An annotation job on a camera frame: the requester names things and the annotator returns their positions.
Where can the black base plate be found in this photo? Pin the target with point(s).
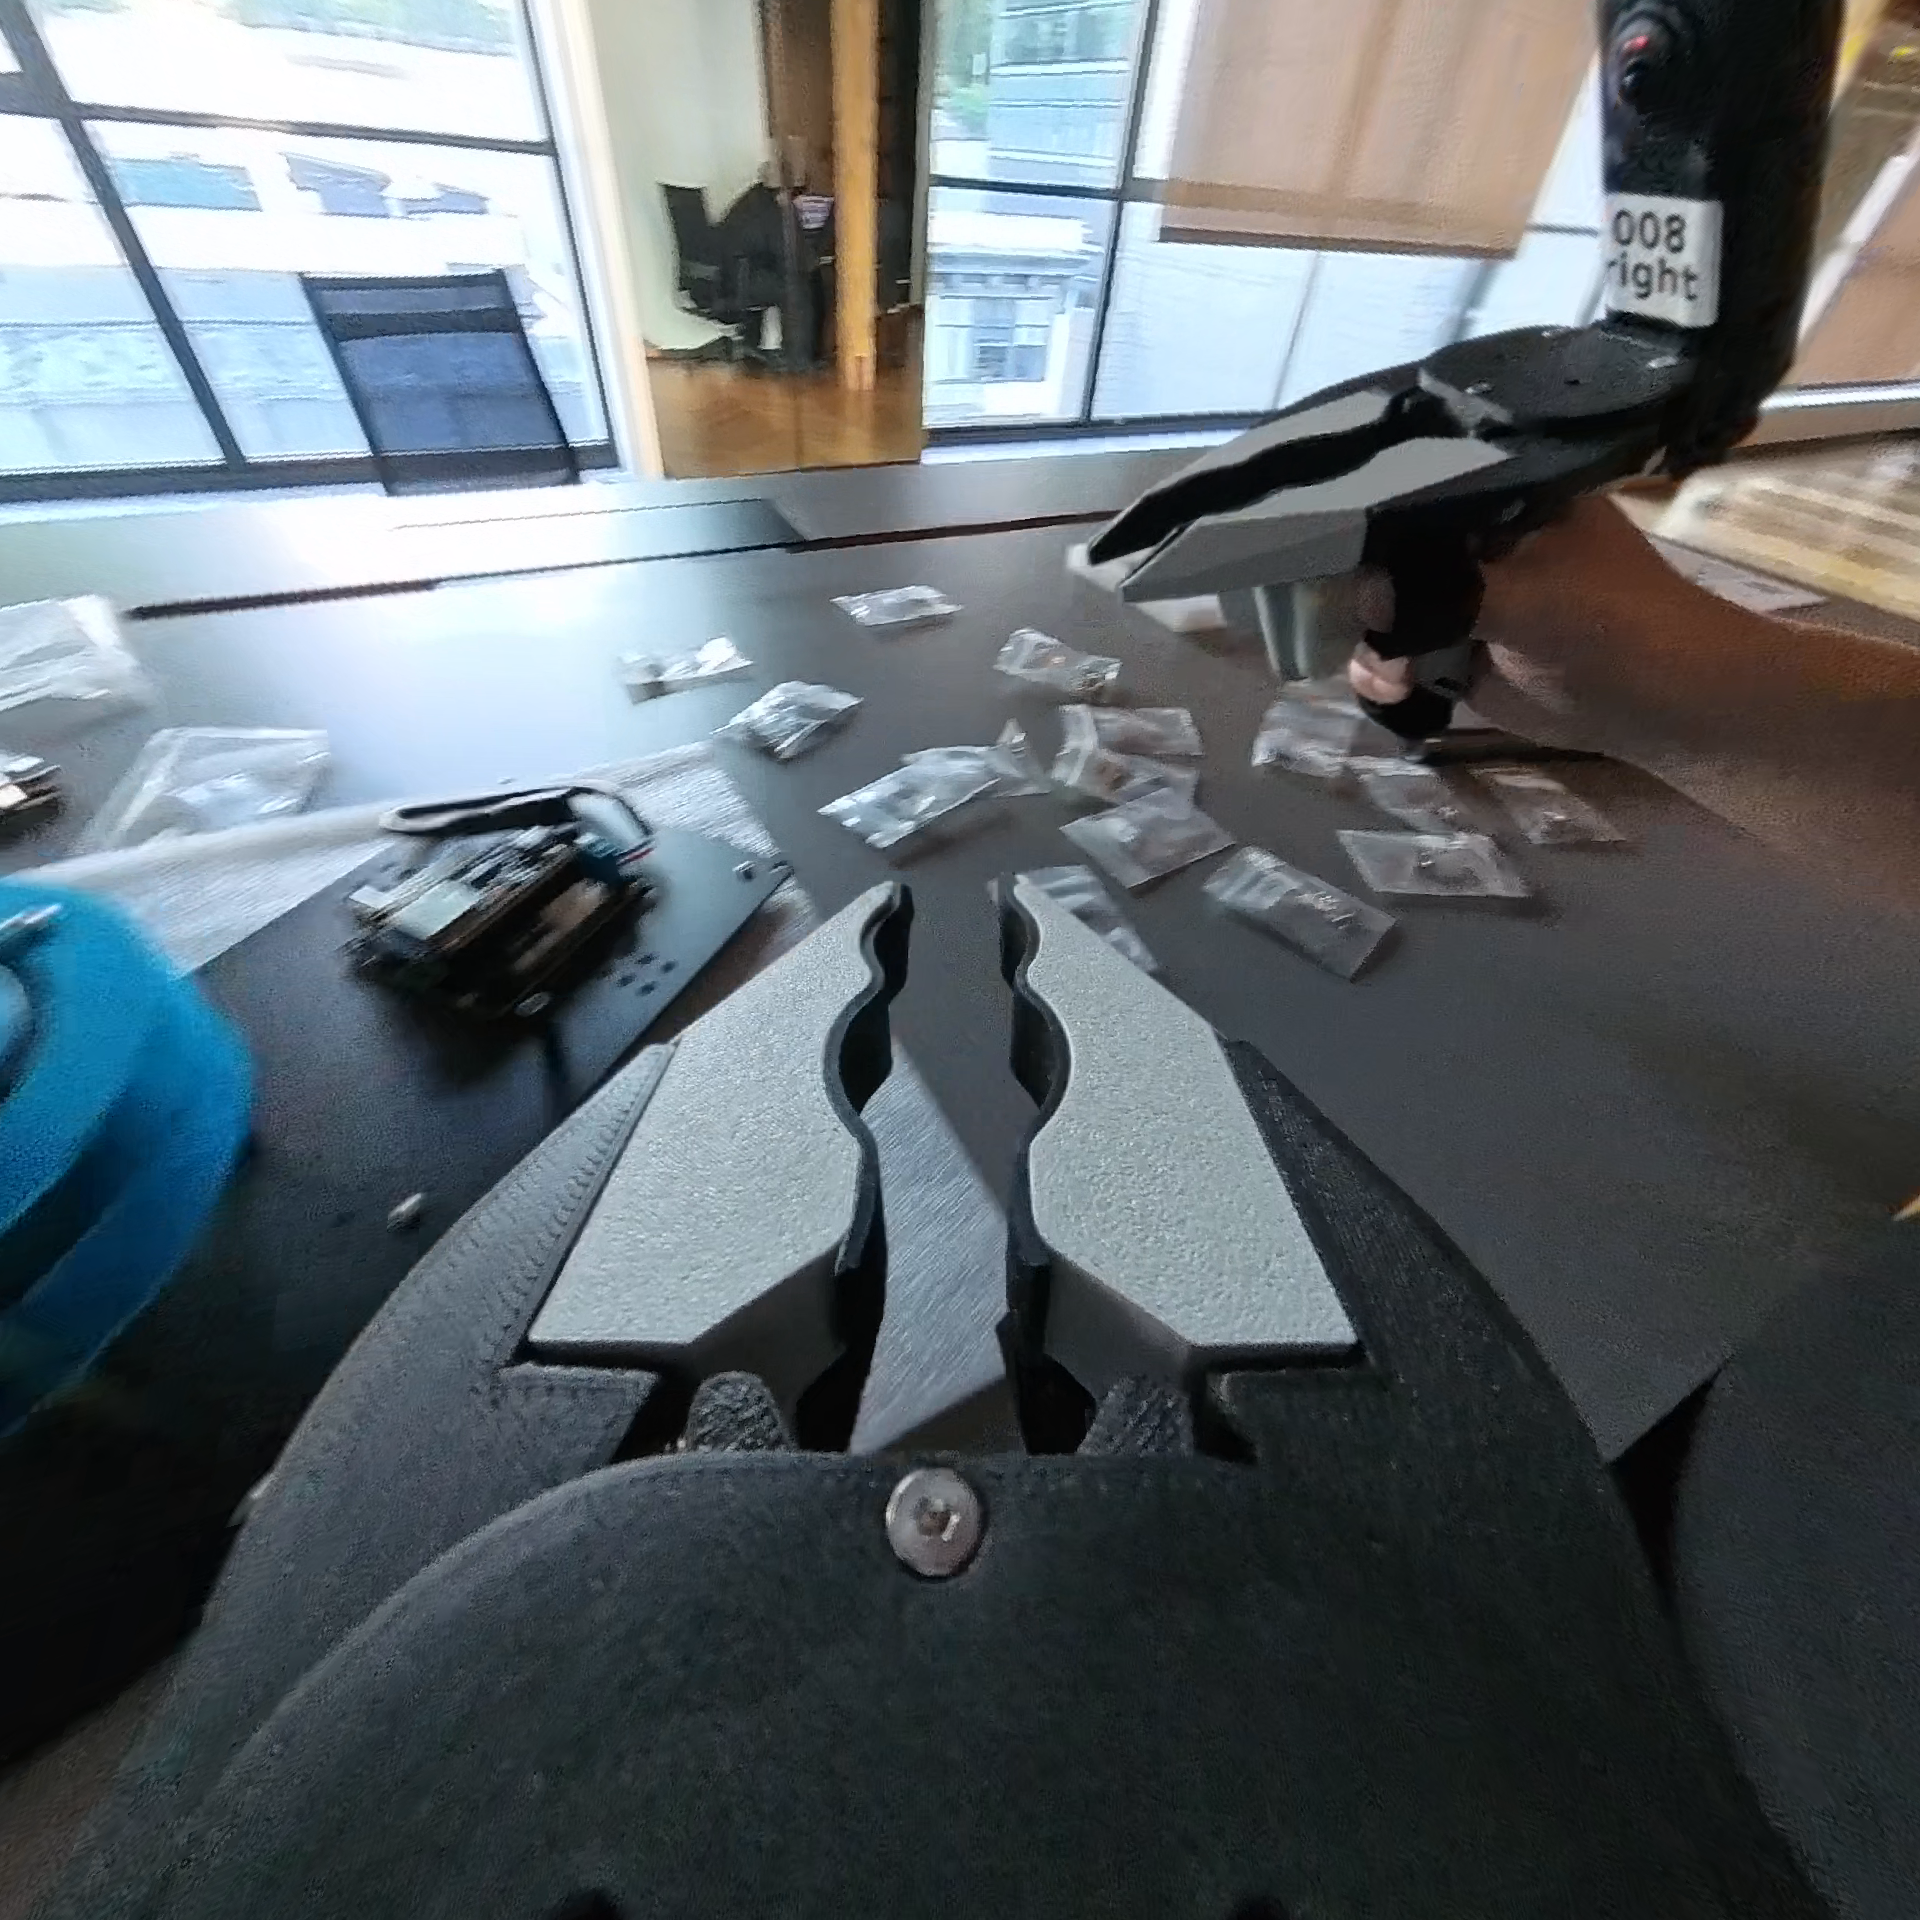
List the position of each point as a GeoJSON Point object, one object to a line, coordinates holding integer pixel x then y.
{"type": "Point", "coordinates": [450, 1079]}

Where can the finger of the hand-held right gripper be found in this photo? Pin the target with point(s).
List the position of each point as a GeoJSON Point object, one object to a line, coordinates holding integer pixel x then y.
{"type": "Point", "coordinates": [1289, 541]}
{"type": "Point", "coordinates": [1275, 435]}

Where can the black circuit board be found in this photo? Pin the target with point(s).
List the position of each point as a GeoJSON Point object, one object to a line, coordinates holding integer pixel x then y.
{"type": "Point", "coordinates": [481, 916]}

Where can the printed instruction booklet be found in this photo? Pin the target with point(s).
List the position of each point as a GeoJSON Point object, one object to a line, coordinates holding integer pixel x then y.
{"type": "Point", "coordinates": [1799, 525]}

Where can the small clear hardware bag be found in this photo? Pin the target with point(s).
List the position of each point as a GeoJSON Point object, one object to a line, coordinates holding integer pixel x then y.
{"type": "Point", "coordinates": [66, 653]}

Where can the person's right hand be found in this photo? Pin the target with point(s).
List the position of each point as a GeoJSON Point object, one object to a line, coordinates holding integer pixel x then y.
{"type": "Point", "coordinates": [1576, 629]}

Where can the black office chair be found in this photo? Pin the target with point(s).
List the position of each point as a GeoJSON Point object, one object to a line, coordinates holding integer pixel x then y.
{"type": "Point", "coordinates": [734, 271]}

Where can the white foam sheet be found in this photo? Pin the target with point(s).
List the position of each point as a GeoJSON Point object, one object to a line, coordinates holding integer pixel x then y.
{"type": "Point", "coordinates": [225, 885]}

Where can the dark framed window wall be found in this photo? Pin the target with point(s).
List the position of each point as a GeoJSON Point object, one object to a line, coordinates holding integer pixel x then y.
{"type": "Point", "coordinates": [301, 182]}

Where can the person's right forearm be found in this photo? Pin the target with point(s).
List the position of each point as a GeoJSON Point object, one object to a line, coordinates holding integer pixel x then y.
{"type": "Point", "coordinates": [1799, 751]}

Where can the beige roller blind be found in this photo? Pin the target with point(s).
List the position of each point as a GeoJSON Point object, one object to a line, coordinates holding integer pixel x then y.
{"type": "Point", "coordinates": [1349, 136]}

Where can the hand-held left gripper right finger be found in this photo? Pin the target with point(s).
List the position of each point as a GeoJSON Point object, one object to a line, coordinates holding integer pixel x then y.
{"type": "Point", "coordinates": [1185, 1202]}

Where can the scatter of clear parts bags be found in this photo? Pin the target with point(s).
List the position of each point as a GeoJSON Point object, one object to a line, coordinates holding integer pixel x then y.
{"type": "Point", "coordinates": [1141, 832]}

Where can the blue toy robot arm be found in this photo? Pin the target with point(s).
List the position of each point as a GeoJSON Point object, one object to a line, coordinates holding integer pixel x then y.
{"type": "Point", "coordinates": [106, 1141]}

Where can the adjacent dark desk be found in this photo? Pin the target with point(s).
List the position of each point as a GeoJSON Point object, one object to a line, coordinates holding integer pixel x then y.
{"type": "Point", "coordinates": [450, 548]}

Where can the grey desk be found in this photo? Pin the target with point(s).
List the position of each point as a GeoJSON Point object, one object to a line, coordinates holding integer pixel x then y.
{"type": "Point", "coordinates": [1501, 1050]}

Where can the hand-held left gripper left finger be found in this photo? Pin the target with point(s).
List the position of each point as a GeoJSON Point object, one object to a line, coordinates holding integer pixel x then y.
{"type": "Point", "coordinates": [705, 1202]}

